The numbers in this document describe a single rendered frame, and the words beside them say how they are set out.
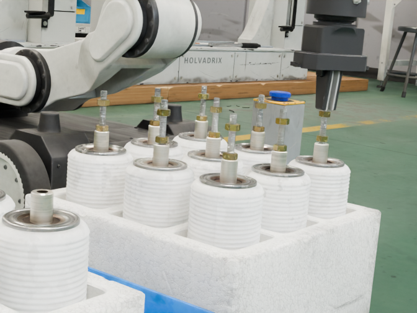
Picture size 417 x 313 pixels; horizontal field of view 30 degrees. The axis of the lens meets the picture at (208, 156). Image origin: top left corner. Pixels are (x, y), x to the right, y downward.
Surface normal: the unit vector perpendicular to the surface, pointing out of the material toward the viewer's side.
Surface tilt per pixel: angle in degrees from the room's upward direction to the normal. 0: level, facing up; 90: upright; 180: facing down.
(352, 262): 90
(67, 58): 90
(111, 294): 0
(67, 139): 45
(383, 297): 0
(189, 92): 90
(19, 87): 90
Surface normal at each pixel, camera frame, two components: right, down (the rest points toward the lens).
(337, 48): 0.48, 0.20
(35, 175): 0.68, -0.32
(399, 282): 0.07, -0.98
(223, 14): -0.65, 0.09
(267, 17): 0.76, 0.18
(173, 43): 0.61, 0.66
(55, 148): 0.59, -0.56
